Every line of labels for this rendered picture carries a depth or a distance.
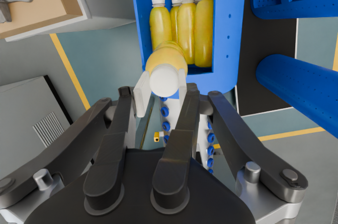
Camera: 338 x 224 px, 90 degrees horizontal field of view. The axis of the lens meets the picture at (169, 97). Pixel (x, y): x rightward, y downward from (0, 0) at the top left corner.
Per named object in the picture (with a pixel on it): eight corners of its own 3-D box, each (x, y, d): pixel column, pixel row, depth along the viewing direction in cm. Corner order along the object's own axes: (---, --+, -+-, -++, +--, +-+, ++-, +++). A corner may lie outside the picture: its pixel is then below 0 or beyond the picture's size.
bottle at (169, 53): (182, 38, 38) (188, 50, 21) (185, 68, 41) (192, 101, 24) (151, 42, 39) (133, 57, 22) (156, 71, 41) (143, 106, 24)
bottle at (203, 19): (218, 69, 46) (221, -11, 39) (192, 69, 48) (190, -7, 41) (219, 63, 52) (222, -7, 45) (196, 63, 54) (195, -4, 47)
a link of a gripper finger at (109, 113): (133, 120, 15) (100, 122, 15) (142, 97, 20) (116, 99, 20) (130, 105, 15) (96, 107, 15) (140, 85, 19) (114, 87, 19)
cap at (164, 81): (177, 64, 22) (177, 67, 20) (180, 91, 24) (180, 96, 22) (148, 67, 22) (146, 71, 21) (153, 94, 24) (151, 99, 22)
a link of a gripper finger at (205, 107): (187, 102, 14) (223, 100, 14) (185, 82, 19) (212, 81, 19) (187, 117, 15) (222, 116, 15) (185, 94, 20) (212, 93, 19)
